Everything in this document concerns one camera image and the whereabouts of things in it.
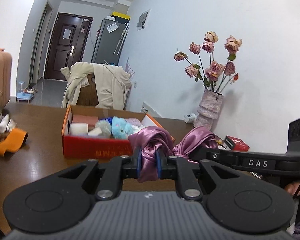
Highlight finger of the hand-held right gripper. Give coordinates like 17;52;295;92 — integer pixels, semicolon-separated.
192;146;300;173

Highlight pink textured vase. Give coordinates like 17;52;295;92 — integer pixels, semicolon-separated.
194;90;224;130

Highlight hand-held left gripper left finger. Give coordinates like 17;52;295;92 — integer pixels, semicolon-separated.
52;146;143;200

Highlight purple flower wall sticker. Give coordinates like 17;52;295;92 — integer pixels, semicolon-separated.
125;57;136;80

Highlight pink layered sponge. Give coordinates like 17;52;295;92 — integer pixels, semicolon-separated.
72;115;99;128

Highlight dried pink roses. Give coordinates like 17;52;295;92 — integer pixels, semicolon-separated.
174;31;242;93

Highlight red and white box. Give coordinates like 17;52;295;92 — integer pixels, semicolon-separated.
224;135;250;152

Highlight yellow and black box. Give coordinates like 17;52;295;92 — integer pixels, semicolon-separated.
111;12;131;20

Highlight pink suitcase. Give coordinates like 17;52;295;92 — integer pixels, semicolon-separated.
0;46;12;104

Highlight red cardboard box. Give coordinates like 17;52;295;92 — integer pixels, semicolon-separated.
62;105;175;158

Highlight blue pet feeder stand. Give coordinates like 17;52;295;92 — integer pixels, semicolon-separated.
16;81;39;103

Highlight folded white umbrella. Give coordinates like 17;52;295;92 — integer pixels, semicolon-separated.
114;22;130;55

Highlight dark brown entrance door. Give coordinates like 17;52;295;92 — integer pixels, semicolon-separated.
44;12;94;82

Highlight white tissue wad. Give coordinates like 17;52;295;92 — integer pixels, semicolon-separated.
88;127;103;137

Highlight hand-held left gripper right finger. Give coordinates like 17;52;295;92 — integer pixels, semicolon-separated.
156;149;243;200

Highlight grey refrigerator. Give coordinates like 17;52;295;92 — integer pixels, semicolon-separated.
91;17;129;67

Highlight wooden chair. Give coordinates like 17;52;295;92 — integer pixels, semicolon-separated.
76;74;100;107

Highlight white sponge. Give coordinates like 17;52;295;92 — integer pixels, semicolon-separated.
69;123;88;136

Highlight lilac towel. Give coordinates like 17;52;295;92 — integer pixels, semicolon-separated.
126;118;143;130

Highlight clear pale green packet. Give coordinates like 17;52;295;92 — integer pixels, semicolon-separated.
96;120;113;138

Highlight light blue plush toy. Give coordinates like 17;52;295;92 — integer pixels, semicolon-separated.
112;116;134;140

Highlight grey interior door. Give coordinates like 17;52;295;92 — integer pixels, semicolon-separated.
29;2;53;85

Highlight white adapters with cable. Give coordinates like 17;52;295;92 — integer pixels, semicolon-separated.
0;114;17;133

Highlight beige coat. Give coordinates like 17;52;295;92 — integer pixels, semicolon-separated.
60;62;132;110

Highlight person's right hand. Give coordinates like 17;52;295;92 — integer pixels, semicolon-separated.
284;182;300;198

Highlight orange cloth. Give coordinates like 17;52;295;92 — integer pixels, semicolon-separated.
0;128;28;157

